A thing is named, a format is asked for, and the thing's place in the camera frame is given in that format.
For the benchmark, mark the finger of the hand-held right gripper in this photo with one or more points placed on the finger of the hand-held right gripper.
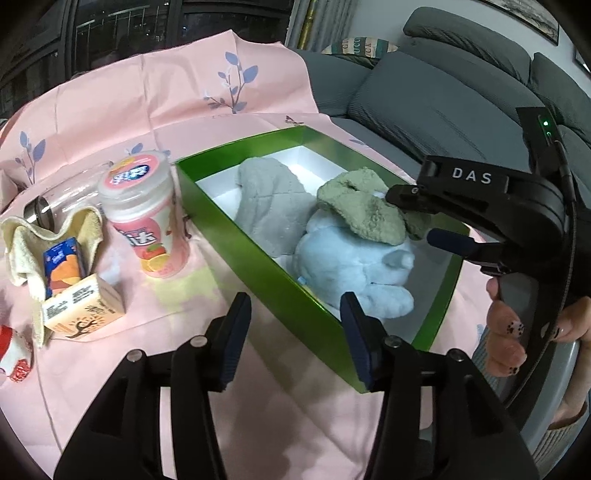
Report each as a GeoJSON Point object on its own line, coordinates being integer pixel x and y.
{"type": "Point", "coordinates": [443, 194]}
{"type": "Point", "coordinates": [450, 240]}

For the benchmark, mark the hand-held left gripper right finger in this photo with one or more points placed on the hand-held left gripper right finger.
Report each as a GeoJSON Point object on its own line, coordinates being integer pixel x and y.
{"type": "Point", "coordinates": [358, 341]}

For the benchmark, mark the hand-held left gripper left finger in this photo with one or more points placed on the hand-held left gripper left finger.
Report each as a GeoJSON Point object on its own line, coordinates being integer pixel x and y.
{"type": "Point", "coordinates": [235, 337]}

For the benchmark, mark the light blue plush toy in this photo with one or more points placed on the light blue plush toy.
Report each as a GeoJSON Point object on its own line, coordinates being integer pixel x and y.
{"type": "Point", "coordinates": [351, 267]}

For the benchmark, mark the green cardboard box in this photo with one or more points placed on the green cardboard box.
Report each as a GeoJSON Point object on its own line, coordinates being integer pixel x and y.
{"type": "Point", "coordinates": [277, 272]}

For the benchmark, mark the green waffle cloth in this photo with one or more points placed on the green waffle cloth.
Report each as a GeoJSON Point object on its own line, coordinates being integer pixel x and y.
{"type": "Point", "coordinates": [364, 212]}

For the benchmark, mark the grey fuzzy cloth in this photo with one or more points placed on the grey fuzzy cloth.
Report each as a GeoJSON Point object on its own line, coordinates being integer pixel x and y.
{"type": "Point", "coordinates": [272, 207]}

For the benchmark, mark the red and white sock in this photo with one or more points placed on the red and white sock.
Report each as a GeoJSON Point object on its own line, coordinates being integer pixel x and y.
{"type": "Point", "coordinates": [14, 355]}

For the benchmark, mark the person's right forearm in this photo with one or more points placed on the person's right forearm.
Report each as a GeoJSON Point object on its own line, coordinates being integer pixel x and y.
{"type": "Point", "coordinates": [575, 410]}

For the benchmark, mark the person's right hand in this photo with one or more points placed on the person's right hand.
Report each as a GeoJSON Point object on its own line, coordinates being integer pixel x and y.
{"type": "Point", "coordinates": [508, 341]}

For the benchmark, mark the grey sofa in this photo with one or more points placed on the grey sofa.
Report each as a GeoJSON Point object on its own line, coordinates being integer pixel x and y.
{"type": "Point", "coordinates": [438, 106]}

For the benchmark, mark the pink drink cup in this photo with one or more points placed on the pink drink cup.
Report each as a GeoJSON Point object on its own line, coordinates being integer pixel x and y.
{"type": "Point", "coordinates": [147, 217]}

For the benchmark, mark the beige drink carton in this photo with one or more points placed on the beige drink carton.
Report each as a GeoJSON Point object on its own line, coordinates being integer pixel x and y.
{"type": "Point", "coordinates": [83, 309]}

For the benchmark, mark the striped cushion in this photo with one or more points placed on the striped cushion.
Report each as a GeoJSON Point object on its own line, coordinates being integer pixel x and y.
{"type": "Point", "coordinates": [364, 46]}

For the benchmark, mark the blue orange juice carton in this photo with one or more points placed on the blue orange juice carton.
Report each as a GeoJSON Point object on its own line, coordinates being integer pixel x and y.
{"type": "Point", "coordinates": [62, 267]}

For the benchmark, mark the grey curtain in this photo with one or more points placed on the grey curtain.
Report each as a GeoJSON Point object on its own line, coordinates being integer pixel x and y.
{"type": "Point", "coordinates": [334, 18]}

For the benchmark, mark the yellow pipe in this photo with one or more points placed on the yellow pipe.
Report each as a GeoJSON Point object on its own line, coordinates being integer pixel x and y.
{"type": "Point", "coordinates": [307, 23]}

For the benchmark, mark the clear glass bottle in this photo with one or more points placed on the clear glass bottle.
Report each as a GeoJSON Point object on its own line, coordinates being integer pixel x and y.
{"type": "Point", "coordinates": [69, 194]}

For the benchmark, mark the yellow towel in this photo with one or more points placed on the yellow towel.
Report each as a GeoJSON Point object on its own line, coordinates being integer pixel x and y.
{"type": "Point", "coordinates": [21, 249]}

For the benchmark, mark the pink printed bed sheet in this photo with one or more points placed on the pink printed bed sheet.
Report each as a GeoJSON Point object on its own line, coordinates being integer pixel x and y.
{"type": "Point", "coordinates": [161, 115]}

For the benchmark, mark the framed wall picture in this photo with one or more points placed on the framed wall picture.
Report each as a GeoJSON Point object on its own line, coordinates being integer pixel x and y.
{"type": "Point", "coordinates": [526, 18]}

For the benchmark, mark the dark window frame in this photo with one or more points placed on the dark window frame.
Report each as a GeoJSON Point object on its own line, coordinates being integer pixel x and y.
{"type": "Point", "coordinates": [138, 23]}

